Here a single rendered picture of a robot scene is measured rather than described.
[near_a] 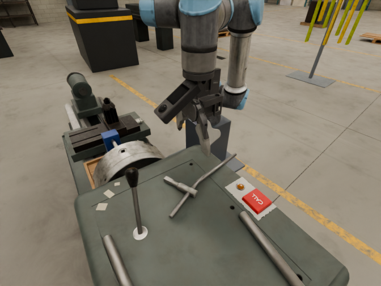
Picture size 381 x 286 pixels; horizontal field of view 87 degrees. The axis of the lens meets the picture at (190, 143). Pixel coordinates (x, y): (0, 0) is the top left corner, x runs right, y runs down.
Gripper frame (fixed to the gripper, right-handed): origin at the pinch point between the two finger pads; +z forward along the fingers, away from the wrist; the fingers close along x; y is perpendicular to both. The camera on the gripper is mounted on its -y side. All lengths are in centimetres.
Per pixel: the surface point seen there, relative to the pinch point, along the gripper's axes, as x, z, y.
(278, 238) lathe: -28.6, 14.3, 7.1
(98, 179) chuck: 25.4, 23.5, -25.2
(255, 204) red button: -19.1, 13.1, 9.0
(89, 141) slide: 81, 43, -22
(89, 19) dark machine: 501, 27, 77
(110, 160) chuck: 26.3, 17.8, -18.9
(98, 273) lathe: -11.5, 14.5, -31.9
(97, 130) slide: 90, 43, -15
